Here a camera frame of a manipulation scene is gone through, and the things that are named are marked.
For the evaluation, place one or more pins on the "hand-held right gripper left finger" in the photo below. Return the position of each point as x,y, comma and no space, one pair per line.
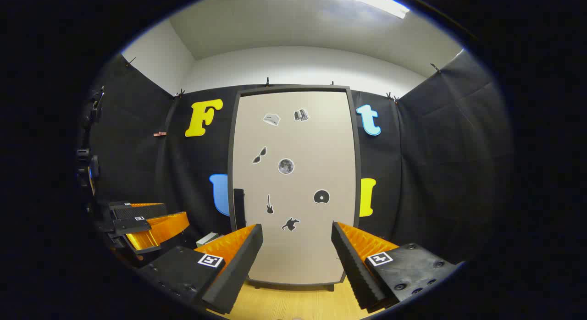
236,269

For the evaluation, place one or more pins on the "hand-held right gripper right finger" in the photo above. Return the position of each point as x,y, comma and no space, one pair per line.
355,272

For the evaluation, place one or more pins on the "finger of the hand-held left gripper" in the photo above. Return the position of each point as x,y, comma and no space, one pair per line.
160,230
137,211

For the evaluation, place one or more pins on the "beige cabinet door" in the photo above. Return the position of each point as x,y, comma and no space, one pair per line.
316,146

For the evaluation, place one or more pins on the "dark grey cabinet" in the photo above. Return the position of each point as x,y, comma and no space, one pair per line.
293,88

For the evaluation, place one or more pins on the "light green book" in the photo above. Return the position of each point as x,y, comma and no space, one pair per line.
206,240

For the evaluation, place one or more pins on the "black backdrop cloth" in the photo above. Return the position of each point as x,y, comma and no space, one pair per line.
435,164

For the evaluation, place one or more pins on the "ceiling light panel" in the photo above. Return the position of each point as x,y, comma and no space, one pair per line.
380,2

